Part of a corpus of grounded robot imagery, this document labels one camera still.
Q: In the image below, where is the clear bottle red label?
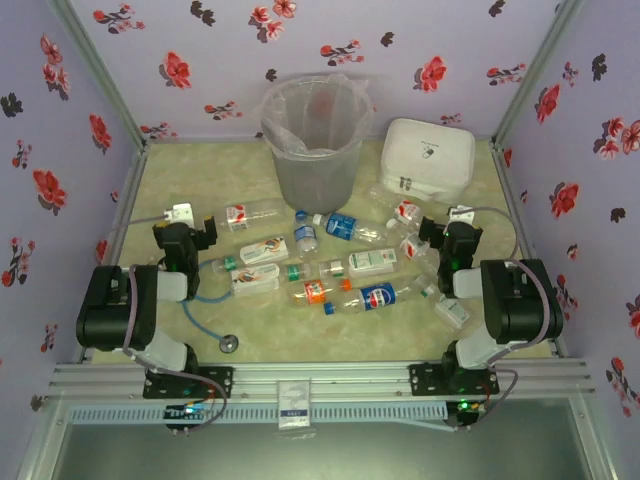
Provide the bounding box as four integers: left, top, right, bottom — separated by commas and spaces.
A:
398, 230, 442, 269
367, 183, 422, 227
223, 198, 282, 233

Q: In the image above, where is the clear bottle colourful crane label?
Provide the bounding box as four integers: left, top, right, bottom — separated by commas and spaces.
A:
211, 236, 292, 275
229, 262, 322, 298

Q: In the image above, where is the Pepsi bottle blue cap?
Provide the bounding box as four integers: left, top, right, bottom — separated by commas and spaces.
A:
322, 279, 427, 317

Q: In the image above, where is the blue-label white-capped bottle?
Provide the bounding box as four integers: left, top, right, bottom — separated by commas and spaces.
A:
311, 211, 397, 247

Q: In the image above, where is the grey mesh waste bin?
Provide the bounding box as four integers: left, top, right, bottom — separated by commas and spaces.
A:
262, 74, 375, 215

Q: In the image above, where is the clear plastic bin liner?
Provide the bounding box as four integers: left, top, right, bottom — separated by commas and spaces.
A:
259, 73, 376, 157

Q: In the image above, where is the clear bottle green white label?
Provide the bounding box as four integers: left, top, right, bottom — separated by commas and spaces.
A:
318, 247, 402, 280
413, 272, 472, 332

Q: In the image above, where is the white zipped case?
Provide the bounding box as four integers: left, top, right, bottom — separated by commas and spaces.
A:
377, 118, 476, 205

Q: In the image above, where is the blue stethoscope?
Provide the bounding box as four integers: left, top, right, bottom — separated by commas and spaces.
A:
182, 259, 241, 355

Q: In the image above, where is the white label card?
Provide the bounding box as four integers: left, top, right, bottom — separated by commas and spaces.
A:
276, 378, 314, 432

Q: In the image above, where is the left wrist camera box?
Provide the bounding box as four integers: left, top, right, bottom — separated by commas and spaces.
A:
162, 202, 196, 227

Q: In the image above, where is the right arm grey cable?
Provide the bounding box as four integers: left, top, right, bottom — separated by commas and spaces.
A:
452, 205, 545, 431

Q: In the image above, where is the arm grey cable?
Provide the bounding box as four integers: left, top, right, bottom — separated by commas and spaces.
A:
452, 205, 545, 431
102, 213, 229, 432

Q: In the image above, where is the left arm grey cable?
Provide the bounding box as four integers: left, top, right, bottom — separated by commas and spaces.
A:
102, 213, 229, 432

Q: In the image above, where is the aluminium table side rail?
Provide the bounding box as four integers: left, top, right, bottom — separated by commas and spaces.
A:
490, 142, 569, 357
73, 143, 150, 364

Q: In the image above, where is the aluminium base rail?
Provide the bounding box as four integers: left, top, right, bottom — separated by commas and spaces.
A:
48, 358, 599, 401

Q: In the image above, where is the aluminium frame post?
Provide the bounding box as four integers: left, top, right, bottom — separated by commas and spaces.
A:
45, 0, 150, 147
492, 0, 586, 149

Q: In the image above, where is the slotted grey cable duct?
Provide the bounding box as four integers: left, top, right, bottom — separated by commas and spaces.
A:
67, 403, 447, 427

